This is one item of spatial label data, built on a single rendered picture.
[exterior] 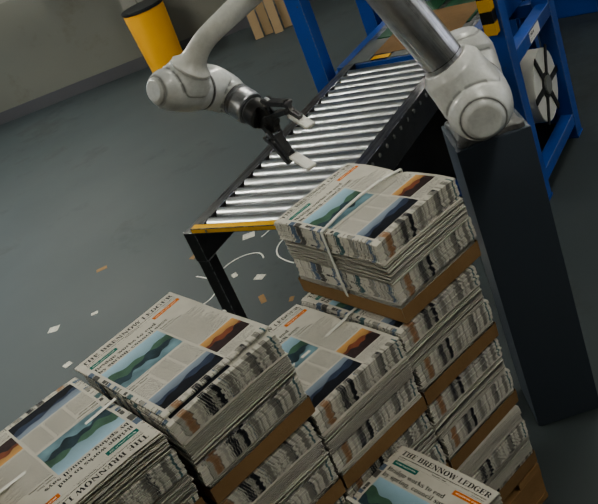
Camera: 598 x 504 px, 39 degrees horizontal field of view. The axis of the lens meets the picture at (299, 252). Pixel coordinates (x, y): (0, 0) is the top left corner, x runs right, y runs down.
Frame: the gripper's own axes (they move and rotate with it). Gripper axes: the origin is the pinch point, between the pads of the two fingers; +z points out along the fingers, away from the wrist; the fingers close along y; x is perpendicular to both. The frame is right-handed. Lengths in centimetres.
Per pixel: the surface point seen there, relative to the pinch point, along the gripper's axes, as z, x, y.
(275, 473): 48, 61, 21
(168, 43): -452, -272, 332
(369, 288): 33.3, 14.7, 14.6
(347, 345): 37, 26, 22
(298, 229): 11.0, 15.4, 10.2
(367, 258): 32.8, 15.4, 3.5
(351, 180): 9.5, -5.4, 9.8
